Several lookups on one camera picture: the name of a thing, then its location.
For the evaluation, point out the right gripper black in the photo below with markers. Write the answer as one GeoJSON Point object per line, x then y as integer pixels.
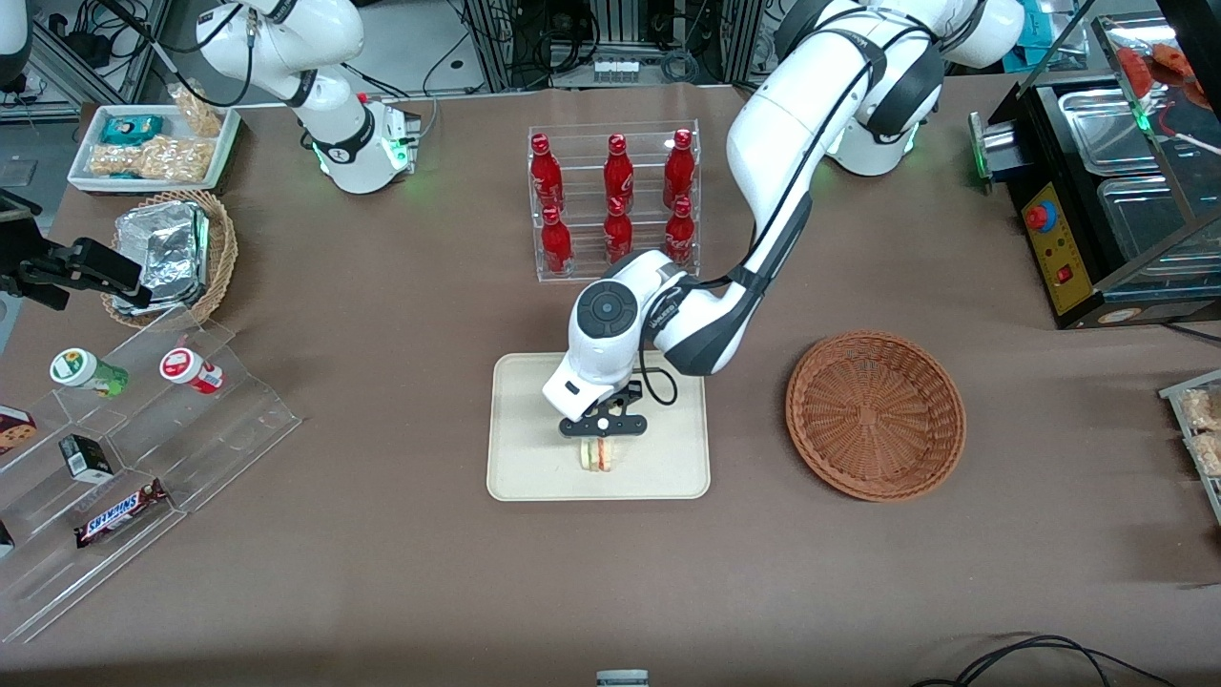
{"type": "Point", "coordinates": [59, 266]}

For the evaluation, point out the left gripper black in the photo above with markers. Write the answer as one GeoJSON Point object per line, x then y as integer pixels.
{"type": "Point", "coordinates": [634, 388]}

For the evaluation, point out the triangle sandwich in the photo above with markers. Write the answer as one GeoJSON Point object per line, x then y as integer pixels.
{"type": "Point", "coordinates": [600, 458]}

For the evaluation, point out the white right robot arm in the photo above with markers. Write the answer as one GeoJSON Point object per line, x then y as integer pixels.
{"type": "Point", "coordinates": [329, 124]}

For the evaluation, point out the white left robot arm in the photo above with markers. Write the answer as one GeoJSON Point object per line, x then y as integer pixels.
{"type": "Point", "coordinates": [801, 143]}

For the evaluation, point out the cream plastic tray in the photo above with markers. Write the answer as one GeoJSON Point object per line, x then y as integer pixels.
{"type": "Point", "coordinates": [534, 458]}

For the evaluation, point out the tan wicker basket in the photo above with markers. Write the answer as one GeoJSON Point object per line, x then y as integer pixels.
{"type": "Point", "coordinates": [221, 253]}

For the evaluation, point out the white rectangular snack tray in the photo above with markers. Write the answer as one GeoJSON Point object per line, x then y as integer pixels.
{"type": "Point", "coordinates": [91, 153]}

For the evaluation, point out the brown wicker round basket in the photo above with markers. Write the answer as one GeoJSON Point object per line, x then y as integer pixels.
{"type": "Point", "coordinates": [876, 415]}

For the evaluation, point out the metal tray with snacks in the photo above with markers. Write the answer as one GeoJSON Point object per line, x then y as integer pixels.
{"type": "Point", "coordinates": [1183, 386]}

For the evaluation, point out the silver foil container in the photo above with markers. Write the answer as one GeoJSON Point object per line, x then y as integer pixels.
{"type": "Point", "coordinates": [170, 250]}

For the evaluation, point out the green lid yogurt bottle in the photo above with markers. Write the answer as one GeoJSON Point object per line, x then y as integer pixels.
{"type": "Point", "coordinates": [86, 370]}

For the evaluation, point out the red lid yogurt bottle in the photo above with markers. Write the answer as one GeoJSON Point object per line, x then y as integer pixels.
{"type": "Point", "coordinates": [189, 368]}

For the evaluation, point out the clear peanut snack bag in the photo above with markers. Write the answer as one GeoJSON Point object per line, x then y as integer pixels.
{"type": "Point", "coordinates": [198, 110]}
{"type": "Point", "coordinates": [114, 160]}
{"type": "Point", "coordinates": [176, 160]}

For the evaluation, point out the teal snack packet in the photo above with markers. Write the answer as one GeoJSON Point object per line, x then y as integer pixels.
{"type": "Point", "coordinates": [132, 130]}

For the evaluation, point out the clear acrylic bottle rack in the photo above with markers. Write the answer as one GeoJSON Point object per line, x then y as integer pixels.
{"type": "Point", "coordinates": [582, 272]}

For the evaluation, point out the clear acrylic stepped display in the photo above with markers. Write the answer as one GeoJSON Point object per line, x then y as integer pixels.
{"type": "Point", "coordinates": [219, 429]}

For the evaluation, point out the small black carton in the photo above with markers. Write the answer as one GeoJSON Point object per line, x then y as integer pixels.
{"type": "Point", "coordinates": [86, 458]}

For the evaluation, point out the brown chocolate cookie box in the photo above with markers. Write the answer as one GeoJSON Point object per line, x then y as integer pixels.
{"type": "Point", "coordinates": [14, 431]}

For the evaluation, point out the red cola bottle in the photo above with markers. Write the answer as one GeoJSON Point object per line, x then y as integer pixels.
{"type": "Point", "coordinates": [679, 234]}
{"type": "Point", "coordinates": [556, 246]}
{"type": "Point", "coordinates": [618, 172]}
{"type": "Point", "coordinates": [678, 170]}
{"type": "Point", "coordinates": [544, 172]}
{"type": "Point", "coordinates": [618, 234]}

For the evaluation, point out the Snickers chocolate bar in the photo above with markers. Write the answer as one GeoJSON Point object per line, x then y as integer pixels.
{"type": "Point", "coordinates": [119, 515]}

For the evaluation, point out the white power strip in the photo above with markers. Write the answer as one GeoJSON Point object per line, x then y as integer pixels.
{"type": "Point", "coordinates": [615, 69]}

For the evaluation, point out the silver metal cylinder fixture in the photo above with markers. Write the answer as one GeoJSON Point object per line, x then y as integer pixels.
{"type": "Point", "coordinates": [997, 148]}

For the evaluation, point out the red emergency stop button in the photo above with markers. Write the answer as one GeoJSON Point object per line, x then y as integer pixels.
{"type": "Point", "coordinates": [1041, 216]}

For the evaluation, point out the black food warmer cabinet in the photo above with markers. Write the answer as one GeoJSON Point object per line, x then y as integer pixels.
{"type": "Point", "coordinates": [1078, 239]}

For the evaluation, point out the steel warmer pan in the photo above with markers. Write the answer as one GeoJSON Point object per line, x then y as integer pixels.
{"type": "Point", "coordinates": [1145, 219]}
{"type": "Point", "coordinates": [1107, 129]}

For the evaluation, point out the clear wrapped pastry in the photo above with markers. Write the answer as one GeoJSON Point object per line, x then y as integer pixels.
{"type": "Point", "coordinates": [1209, 453]}
{"type": "Point", "coordinates": [1200, 410]}

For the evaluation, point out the teal box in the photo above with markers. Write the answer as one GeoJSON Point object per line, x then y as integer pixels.
{"type": "Point", "coordinates": [1045, 38]}

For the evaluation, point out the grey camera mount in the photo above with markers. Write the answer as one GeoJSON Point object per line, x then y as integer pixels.
{"type": "Point", "coordinates": [622, 678]}

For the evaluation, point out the aluminium frame rack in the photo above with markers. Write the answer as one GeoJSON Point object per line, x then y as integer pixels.
{"type": "Point", "coordinates": [725, 38]}

